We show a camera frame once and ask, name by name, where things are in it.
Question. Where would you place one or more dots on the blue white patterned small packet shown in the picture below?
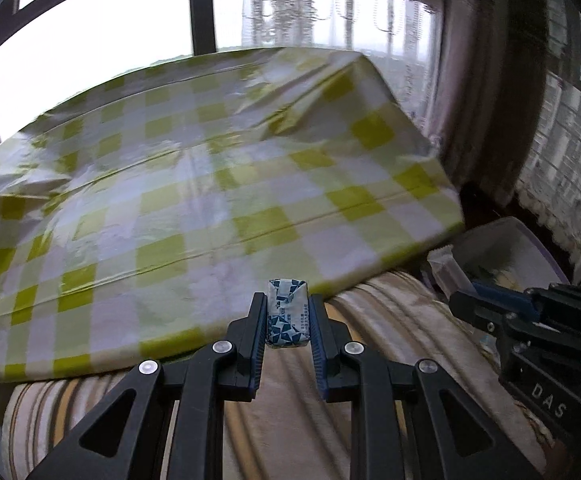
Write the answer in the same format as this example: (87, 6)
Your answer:
(286, 315)

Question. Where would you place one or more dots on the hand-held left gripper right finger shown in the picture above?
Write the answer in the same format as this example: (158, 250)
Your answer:
(319, 355)

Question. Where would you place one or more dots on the yellow white checkered tablecloth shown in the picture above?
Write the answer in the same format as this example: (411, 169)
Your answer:
(170, 185)

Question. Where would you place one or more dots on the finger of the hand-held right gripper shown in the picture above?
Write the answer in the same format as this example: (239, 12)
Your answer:
(477, 310)
(507, 300)

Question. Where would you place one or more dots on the dark window frame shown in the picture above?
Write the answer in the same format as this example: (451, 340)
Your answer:
(203, 5)

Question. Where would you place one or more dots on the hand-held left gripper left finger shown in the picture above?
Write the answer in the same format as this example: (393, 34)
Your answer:
(259, 355)

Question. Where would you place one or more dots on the clear crinkled snack packet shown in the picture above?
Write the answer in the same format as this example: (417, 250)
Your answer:
(448, 270)

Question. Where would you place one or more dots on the striped beige sofa cushion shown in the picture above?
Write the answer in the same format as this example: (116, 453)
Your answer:
(395, 310)

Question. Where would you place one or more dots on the white lace curtain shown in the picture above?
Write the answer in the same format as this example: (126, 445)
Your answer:
(570, 160)

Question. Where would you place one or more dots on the white plastic container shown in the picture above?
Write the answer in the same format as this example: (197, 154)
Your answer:
(510, 245)

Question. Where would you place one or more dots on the sheer patterned curtain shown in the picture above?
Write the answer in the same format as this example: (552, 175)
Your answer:
(330, 10)

